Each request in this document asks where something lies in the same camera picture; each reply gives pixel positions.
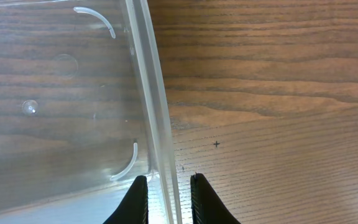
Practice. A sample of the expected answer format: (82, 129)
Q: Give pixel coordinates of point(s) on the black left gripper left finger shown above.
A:
(133, 208)

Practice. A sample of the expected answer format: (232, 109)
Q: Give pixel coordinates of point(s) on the clear plastic container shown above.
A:
(83, 112)

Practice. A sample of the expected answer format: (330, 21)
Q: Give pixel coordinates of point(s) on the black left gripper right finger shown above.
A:
(206, 206)

